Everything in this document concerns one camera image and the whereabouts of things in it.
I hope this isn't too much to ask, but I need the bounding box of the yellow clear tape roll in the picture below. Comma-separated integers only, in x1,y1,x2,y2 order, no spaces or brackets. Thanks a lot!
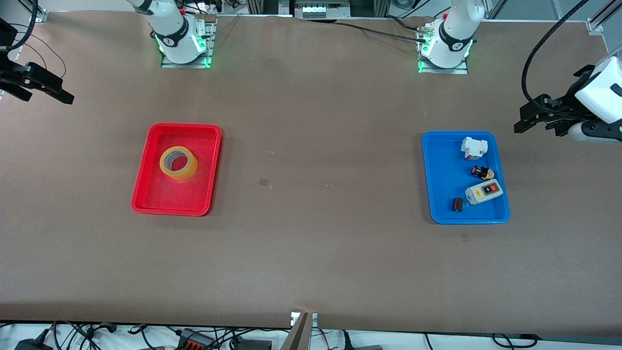
159,145,199,181

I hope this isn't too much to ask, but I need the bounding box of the white circuit breaker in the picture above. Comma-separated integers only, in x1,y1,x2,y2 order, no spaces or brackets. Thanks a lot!
461,137,488,160

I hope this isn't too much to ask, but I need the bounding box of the blue plastic tray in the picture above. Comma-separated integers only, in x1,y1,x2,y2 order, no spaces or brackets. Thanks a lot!
421,131,511,225

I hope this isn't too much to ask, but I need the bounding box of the red plastic tray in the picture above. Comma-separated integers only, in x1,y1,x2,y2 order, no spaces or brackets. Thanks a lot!
131,122,223,217

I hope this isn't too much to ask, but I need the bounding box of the black power adapter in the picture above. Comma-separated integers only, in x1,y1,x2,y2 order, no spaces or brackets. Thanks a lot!
15,331,54,350

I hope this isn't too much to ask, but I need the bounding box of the black plug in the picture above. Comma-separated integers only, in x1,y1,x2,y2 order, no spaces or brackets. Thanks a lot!
343,331,384,350

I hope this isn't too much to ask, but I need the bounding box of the orange black power strip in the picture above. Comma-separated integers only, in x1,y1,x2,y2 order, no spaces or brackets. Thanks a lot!
176,329,215,350

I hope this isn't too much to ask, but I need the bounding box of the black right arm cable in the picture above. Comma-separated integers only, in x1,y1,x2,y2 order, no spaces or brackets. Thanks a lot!
5,0,39,50

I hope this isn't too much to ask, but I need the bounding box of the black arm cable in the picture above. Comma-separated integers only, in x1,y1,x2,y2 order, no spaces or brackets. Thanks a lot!
521,0,591,115
5,0,39,50

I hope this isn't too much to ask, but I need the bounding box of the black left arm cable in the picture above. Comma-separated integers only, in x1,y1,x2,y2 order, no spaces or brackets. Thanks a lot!
521,0,591,115

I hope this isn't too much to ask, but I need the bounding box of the grey switch box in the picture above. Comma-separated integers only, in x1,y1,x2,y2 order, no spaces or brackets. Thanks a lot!
465,178,504,206

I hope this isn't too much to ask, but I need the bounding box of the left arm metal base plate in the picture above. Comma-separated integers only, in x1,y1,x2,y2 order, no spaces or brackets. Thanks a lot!
417,22,468,74

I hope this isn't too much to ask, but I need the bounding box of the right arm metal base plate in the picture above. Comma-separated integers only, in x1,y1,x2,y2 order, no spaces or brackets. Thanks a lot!
160,17,215,69

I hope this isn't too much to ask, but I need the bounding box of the thick black table cable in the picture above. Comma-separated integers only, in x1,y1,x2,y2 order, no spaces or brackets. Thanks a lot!
333,15,431,43

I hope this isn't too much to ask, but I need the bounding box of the thin grey cable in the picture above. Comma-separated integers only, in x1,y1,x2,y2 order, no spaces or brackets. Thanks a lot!
207,14,243,39

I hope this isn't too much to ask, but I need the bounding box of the black looped floor cable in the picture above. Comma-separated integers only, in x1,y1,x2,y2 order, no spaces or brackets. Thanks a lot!
491,333,541,349

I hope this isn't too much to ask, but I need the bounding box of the aluminium frame with white connectors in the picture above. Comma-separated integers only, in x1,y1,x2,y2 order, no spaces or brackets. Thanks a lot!
245,0,389,20

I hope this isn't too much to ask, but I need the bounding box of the aluminium profile bracket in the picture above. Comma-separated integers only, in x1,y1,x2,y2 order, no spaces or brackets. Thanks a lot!
279,311,319,350

